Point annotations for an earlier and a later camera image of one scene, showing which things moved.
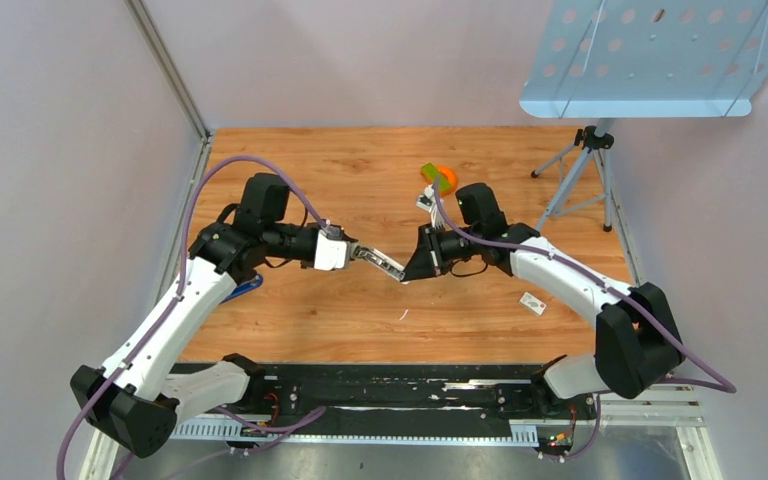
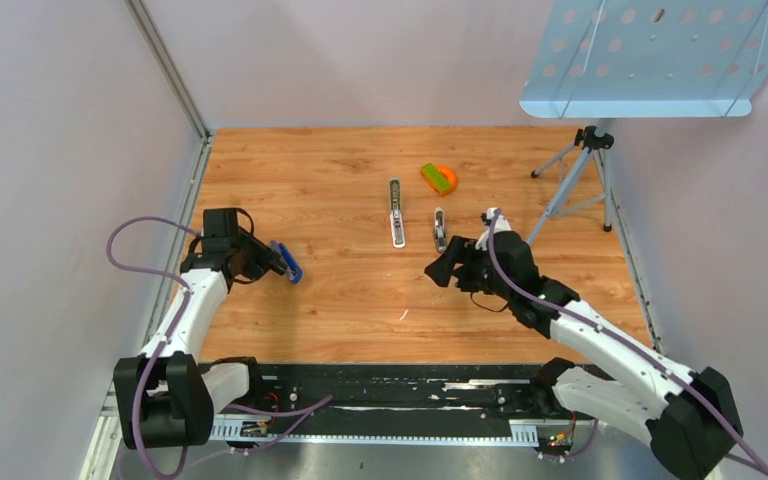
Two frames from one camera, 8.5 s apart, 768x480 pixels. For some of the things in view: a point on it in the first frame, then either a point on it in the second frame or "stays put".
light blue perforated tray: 604,59 stays put
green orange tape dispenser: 447,178 stays put
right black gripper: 427,261 → 458,250
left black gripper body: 290,241 → 250,251
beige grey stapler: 378,259 → 397,215
